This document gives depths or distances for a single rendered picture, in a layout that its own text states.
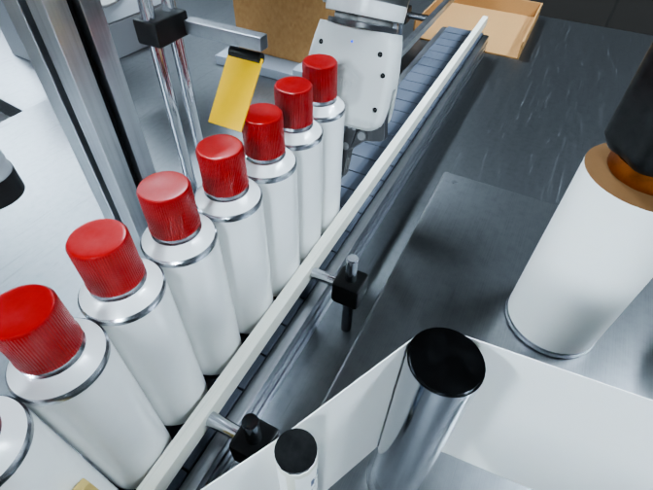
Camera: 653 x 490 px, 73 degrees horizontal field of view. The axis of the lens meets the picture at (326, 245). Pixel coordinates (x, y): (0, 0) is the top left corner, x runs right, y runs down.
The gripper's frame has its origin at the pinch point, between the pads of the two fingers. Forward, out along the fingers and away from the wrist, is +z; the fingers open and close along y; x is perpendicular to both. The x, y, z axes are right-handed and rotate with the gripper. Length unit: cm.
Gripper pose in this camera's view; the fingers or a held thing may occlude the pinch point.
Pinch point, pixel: (336, 162)
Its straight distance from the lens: 54.3
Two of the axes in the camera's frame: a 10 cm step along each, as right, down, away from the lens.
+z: -1.7, 8.7, 4.7
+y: 8.9, 3.4, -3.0
